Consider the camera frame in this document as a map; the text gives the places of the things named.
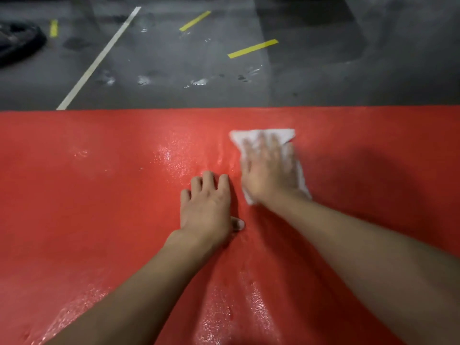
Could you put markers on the person's right hand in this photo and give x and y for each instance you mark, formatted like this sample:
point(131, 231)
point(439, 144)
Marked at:
point(269, 172)

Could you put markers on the person's left hand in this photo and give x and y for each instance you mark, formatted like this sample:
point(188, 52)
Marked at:
point(206, 211)

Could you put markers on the white wet wipe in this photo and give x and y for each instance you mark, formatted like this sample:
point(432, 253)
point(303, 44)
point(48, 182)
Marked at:
point(276, 133)

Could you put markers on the red mat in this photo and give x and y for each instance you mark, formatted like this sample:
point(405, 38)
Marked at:
point(90, 194)

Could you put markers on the person's left forearm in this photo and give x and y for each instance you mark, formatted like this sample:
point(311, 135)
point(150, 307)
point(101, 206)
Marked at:
point(133, 294)

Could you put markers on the person's right forearm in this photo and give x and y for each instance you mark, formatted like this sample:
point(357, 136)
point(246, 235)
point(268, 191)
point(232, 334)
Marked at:
point(373, 255)

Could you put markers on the yellow tape strip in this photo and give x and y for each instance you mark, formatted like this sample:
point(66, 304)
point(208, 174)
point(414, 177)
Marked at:
point(253, 48)
point(194, 21)
point(53, 28)

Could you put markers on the black weight plate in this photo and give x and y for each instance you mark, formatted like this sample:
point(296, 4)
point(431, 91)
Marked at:
point(18, 41)

